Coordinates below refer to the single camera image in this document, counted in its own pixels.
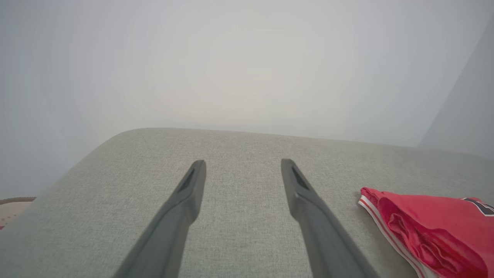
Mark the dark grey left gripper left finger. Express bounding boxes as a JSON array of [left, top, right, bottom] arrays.
[[113, 160, 207, 278]]

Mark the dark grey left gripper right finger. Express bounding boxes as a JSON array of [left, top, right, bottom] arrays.
[[281, 158, 381, 278]]

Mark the red and white jersey garment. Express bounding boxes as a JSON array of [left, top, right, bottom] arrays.
[[358, 187, 494, 278]]

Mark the beige brown-rimmed basket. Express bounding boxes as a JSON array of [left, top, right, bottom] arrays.
[[0, 197, 37, 231]]

